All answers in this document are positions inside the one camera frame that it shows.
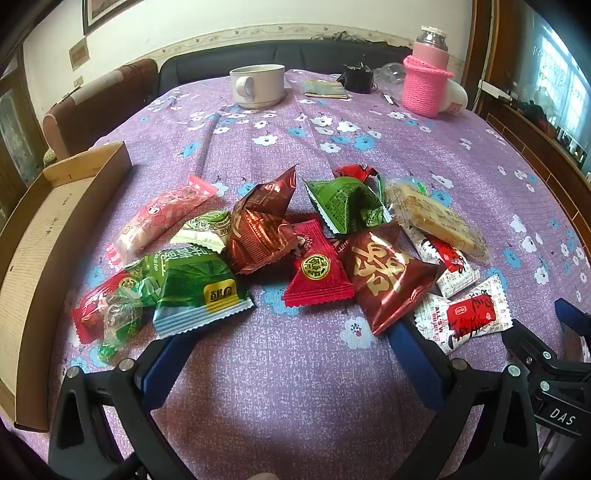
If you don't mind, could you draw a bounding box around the wall plaque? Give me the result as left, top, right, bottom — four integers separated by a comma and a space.
69, 37, 89, 71

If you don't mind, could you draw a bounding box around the brown foil snack packet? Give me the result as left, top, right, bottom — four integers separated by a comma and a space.
228, 165, 301, 276

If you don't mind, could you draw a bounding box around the small black object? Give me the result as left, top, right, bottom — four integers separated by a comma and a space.
341, 65, 376, 94

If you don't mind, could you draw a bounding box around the red packet with gold emblem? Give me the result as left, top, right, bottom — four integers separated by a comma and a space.
281, 219, 355, 308

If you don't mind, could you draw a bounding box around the thin booklet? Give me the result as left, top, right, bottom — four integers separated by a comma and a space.
303, 79, 352, 101

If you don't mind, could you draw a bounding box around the dark sofa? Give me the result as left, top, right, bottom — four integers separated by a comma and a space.
158, 39, 414, 95

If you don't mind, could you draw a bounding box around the green pyramid snack packet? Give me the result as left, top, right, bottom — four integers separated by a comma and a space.
304, 176, 389, 236

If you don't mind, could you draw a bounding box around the red candy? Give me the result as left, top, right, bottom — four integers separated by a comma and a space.
332, 164, 377, 183

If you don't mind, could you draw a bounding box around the white and green snack packet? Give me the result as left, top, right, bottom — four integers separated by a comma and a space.
170, 210, 232, 254

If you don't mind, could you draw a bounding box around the dark red gold-print snack packet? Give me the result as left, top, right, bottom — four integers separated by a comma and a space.
344, 224, 439, 337

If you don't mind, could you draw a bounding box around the clear-wrapped biscuit packet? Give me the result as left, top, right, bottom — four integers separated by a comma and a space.
385, 181, 490, 264

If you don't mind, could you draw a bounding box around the brown armchair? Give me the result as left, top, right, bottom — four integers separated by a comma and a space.
43, 58, 159, 160

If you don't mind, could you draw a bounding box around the white bottle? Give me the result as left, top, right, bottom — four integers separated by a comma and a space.
443, 79, 469, 115

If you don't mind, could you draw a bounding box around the green candy with gold emblem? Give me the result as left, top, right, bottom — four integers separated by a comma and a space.
117, 253, 167, 308

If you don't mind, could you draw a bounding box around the framed picture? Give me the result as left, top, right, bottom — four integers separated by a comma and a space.
82, 0, 160, 35

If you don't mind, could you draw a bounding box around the purple floral tablecloth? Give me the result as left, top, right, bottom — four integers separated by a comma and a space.
46, 69, 591, 480

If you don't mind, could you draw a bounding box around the white snack packet red label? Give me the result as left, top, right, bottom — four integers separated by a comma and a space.
406, 226, 481, 298
413, 275, 514, 355

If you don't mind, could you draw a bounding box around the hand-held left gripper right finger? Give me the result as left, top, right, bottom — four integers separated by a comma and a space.
387, 318, 541, 480

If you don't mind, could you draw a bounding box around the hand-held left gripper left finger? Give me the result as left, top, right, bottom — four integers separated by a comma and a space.
48, 333, 199, 480

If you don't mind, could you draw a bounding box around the pink snack packet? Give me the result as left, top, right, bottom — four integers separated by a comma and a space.
106, 174, 219, 266

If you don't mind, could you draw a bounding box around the small red snack packet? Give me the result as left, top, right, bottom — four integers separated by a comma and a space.
71, 272, 132, 344

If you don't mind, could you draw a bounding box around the white mug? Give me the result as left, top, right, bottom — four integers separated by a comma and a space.
229, 64, 287, 110

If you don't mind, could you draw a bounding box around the clear plastic object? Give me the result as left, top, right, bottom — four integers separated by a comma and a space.
374, 62, 407, 86

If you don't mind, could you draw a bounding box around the wooden sideboard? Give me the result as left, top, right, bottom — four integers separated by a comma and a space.
475, 78, 591, 222

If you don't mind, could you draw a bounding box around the pink bottle with knitted sleeve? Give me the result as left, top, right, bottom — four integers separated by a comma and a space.
401, 27, 455, 117

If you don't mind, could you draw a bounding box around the shallow cardboard box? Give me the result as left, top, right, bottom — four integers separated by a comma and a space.
0, 141, 133, 432

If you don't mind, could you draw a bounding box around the clear candy with green ends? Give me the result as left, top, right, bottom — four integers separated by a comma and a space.
97, 295, 144, 365
370, 173, 430, 209

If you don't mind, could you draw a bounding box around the white power strip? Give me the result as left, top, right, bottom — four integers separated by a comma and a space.
480, 79, 520, 103

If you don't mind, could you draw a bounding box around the large green snack packet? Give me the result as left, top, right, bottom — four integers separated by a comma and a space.
152, 251, 256, 341

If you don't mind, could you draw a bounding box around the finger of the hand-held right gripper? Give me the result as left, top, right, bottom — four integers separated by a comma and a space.
554, 298, 591, 363
501, 320, 570, 385

